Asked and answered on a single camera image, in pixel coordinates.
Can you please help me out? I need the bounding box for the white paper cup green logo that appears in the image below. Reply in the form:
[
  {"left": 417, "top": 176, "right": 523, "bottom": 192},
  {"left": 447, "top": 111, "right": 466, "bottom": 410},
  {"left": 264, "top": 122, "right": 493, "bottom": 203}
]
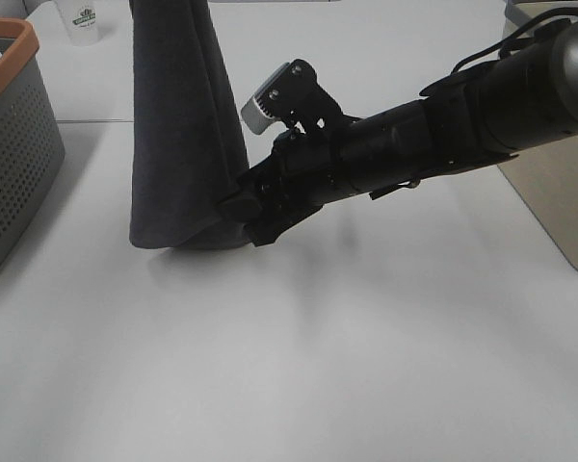
[{"left": 54, "top": 0, "right": 99, "bottom": 46}]

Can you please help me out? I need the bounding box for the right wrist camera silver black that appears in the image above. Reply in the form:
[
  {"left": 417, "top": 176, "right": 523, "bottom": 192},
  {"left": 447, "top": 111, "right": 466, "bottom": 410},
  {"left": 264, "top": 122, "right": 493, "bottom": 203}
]
[{"left": 241, "top": 59, "right": 353, "bottom": 139}]

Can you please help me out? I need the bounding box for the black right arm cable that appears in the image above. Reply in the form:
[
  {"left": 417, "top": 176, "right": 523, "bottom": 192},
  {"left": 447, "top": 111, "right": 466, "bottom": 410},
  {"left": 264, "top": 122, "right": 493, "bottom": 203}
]
[{"left": 450, "top": 6, "right": 578, "bottom": 74}]

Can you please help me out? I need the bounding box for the grey perforated basket orange rim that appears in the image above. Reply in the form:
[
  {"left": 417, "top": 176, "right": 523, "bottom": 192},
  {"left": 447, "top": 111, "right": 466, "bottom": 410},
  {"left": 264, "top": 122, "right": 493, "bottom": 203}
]
[{"left": 0, "top": 17, "right": 65, "bottom": 268}]

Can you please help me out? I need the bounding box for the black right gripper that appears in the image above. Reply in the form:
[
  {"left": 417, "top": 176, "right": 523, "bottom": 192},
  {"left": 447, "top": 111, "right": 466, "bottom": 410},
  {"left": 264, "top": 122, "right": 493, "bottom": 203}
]
[{"left": 217, "top": 113, "right": 433, "bottom": 246}]

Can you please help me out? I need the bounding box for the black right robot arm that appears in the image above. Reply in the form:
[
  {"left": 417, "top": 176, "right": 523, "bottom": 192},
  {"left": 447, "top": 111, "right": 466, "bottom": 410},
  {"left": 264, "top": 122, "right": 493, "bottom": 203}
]
[{"left": 219, "top": 8, "right": 578, "bottom": 246}]

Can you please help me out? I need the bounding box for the dark grey towel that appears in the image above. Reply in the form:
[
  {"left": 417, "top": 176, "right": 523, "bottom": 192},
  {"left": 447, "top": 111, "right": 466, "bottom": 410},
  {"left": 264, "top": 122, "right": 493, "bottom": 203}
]
[{"left": 129, "top": 1, "right": 250, "bottom": 250}]

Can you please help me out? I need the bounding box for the beige basket with grey rim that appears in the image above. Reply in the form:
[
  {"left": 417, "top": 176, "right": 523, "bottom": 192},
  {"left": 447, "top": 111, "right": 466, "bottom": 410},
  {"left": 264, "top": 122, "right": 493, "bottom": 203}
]
[{"left": 500, "top": 26, "right": 578, "bottom": 270}]

